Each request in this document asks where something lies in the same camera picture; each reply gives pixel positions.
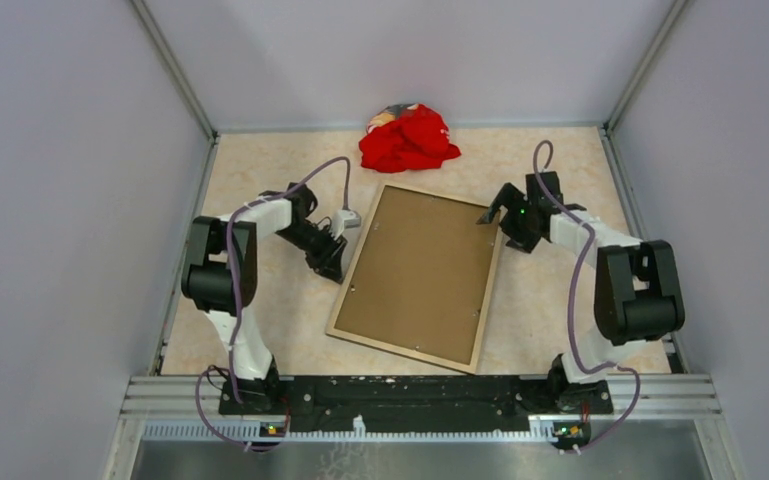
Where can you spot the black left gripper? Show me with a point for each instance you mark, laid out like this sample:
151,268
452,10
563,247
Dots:
328,260

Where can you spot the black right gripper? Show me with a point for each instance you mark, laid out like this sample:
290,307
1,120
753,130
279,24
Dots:
524,241

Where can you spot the brown backing board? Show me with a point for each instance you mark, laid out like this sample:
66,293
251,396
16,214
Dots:
417,275

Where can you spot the light wooden picture frame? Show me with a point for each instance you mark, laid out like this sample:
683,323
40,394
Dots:
357,291

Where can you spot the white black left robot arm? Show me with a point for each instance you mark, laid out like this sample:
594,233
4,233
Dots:
220,273

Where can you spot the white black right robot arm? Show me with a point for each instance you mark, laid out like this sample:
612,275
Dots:
637,296

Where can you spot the crumpled red cloth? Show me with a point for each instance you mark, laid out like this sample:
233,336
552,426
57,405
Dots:
406,137

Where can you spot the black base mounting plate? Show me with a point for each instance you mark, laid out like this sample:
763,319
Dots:
420,404

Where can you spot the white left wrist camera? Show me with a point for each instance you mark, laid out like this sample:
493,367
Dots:
343,220

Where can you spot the aluminium front rail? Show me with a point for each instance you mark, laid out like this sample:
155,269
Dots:
184,407

